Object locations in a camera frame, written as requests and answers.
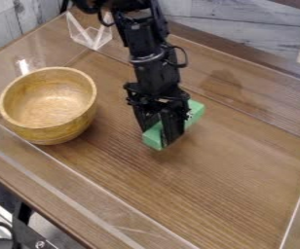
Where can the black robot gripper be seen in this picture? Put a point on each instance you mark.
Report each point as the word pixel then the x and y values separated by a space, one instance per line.
pixel 155 94

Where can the green rectangular block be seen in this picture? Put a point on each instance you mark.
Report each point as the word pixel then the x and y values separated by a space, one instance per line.
pixel 151 136

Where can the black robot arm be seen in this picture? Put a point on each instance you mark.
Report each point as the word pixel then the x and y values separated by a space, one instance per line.
pixel 141 23

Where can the brown wooden bowl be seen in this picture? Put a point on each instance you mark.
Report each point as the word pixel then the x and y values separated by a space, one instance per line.
pixel 49 105

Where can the clear acrylic table barrier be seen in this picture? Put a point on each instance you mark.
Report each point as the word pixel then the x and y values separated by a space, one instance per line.
pixel 221 190

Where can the black table leg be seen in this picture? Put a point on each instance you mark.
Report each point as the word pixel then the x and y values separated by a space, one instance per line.
pixel 23 212

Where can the clear acrylic corner bracket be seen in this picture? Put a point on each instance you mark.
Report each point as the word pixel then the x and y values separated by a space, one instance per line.
pixel 91 37

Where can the metal bracket with bolt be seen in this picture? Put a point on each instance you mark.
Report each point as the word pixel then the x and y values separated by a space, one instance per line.
pixel 38 242

